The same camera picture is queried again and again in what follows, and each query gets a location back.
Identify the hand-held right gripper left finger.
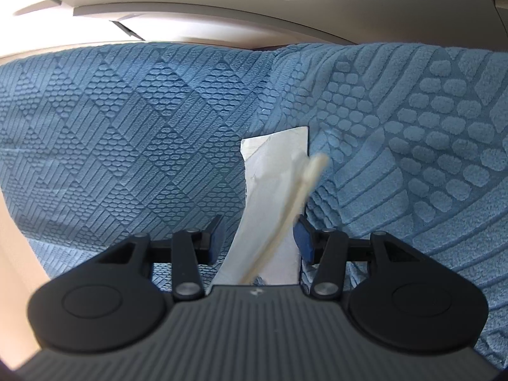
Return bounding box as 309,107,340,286
97,214,227,301

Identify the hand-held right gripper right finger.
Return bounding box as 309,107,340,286
294,214,415,298

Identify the white paper sheet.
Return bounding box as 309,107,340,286
238,154,330,286
212,126,309,286

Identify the blue textured sofa cover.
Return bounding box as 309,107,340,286
0,42,508,366

